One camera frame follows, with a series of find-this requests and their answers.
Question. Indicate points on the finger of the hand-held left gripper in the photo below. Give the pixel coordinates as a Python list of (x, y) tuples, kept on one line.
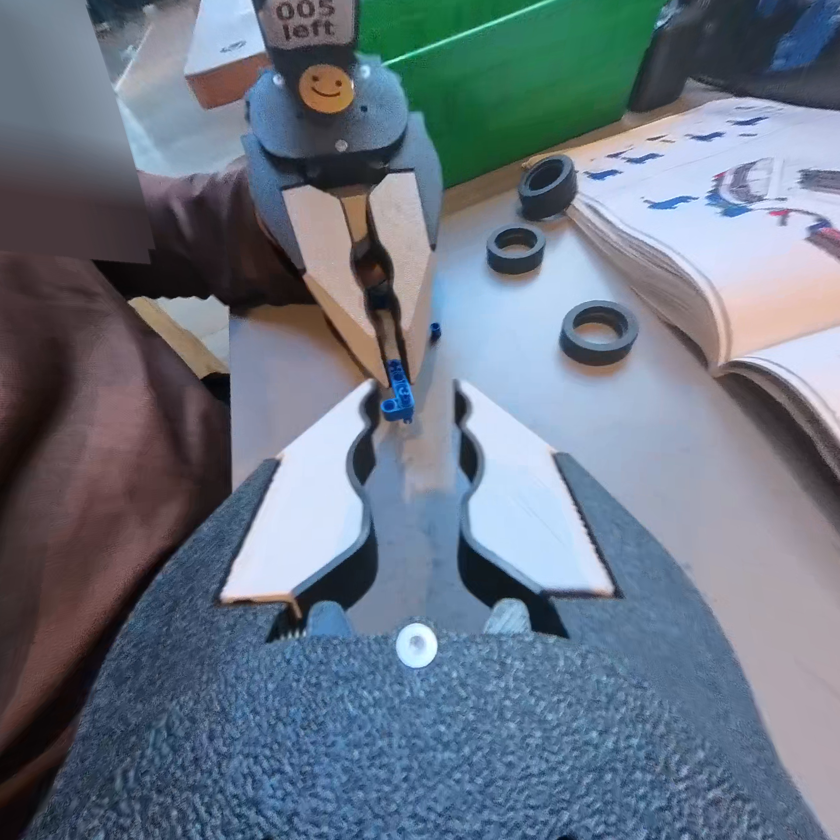
[(321, 249), (407, 229)]

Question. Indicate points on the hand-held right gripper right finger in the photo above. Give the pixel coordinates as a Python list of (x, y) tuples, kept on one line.
[(538, 525)]

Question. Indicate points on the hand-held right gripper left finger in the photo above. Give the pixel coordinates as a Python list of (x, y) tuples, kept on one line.
[(302, 518)]

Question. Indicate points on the black rubber tyre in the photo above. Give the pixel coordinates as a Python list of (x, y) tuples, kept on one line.
[(574, 351), (499, 259), (531, 203)]

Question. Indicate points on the blue L-shaped beam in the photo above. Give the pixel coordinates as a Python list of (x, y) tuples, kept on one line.
[(394, 407)]

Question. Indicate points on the green box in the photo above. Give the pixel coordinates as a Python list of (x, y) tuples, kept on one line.
[(525, 85)]

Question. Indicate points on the person's left forearm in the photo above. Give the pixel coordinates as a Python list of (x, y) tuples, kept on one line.
[(197, 243)]

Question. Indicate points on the grey desk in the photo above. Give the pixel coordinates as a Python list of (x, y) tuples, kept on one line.
[(656, 492)]

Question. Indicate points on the open instruction booklet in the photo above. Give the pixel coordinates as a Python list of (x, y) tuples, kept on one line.
[(689, 229)]

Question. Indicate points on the black power adapter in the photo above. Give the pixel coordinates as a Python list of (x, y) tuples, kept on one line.
[(656, 65)]

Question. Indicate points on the black toy car box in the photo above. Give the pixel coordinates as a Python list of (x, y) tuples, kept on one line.
[(774, 39)]

